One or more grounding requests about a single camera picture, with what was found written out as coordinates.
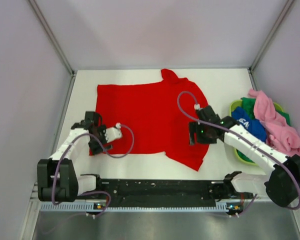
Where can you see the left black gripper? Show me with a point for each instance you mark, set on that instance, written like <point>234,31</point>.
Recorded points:
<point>96,148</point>

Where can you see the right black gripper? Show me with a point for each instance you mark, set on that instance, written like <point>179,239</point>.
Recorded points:
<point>194,127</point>

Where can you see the red t shirt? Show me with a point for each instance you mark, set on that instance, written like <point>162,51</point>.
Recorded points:
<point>153,114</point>

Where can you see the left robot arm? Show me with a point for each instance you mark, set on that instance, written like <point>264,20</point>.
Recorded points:
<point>60,178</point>

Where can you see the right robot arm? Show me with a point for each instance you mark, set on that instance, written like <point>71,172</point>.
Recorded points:
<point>280,180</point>

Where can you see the lime green plastic basket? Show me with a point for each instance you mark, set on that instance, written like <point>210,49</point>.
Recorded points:
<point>238,103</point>

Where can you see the green t shirt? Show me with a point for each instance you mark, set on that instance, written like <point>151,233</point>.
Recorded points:
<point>248,106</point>

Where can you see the blue t shirt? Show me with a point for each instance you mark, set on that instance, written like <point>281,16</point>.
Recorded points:
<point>253,126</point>

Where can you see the pink t shirt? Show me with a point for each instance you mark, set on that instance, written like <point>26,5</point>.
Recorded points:
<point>281,136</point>

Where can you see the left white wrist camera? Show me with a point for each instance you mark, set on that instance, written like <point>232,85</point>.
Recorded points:
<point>113,133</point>

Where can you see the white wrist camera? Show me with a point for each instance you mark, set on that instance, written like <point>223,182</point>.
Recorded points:
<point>113,133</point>
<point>197,107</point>

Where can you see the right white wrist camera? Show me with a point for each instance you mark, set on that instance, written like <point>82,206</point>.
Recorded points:
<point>197,107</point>

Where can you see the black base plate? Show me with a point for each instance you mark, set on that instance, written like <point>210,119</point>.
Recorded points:
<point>149,193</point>

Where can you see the grey slotted cable duct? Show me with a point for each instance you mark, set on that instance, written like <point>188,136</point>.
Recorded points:
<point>81,206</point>

